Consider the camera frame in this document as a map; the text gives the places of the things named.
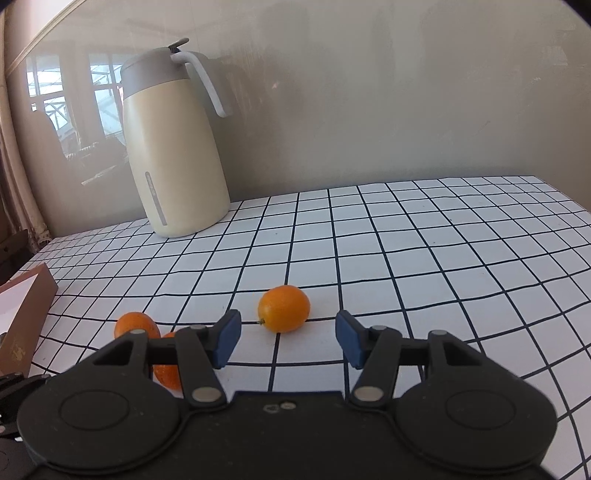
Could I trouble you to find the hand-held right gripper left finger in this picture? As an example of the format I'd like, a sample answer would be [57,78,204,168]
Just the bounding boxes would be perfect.
[92,309,242,411]

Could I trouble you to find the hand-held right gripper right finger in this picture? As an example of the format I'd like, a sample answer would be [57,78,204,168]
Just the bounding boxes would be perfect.
[335,310,485,409]

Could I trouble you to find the small oval kumquat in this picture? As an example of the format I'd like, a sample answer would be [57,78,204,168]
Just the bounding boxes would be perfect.
[257,285,311,334]

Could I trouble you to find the white tray box brown sides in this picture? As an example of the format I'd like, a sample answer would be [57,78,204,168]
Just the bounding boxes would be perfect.
[0,262,59,377]

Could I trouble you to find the round orange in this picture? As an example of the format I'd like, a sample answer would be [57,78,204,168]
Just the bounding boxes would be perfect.
[114,311,161,340]
[151,331,184,394]

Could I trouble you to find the white black checked tablecloth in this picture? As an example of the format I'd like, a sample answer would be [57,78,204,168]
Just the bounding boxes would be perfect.
[28,175,591,480]

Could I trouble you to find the cream thermos jug grey lid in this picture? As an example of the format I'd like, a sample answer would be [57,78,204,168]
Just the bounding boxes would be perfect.
[119,38,233,239]

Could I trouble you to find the beige curtain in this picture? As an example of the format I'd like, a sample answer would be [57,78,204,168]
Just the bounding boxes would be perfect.
[0,80,49,252]

